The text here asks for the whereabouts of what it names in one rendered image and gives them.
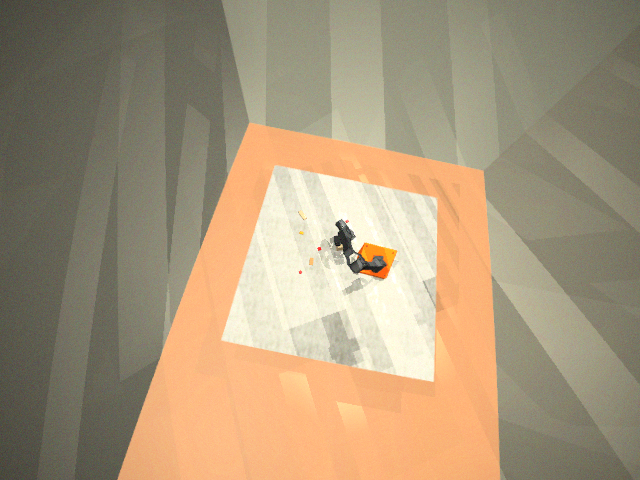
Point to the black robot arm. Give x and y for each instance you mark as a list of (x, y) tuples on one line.
[(344, 237)]

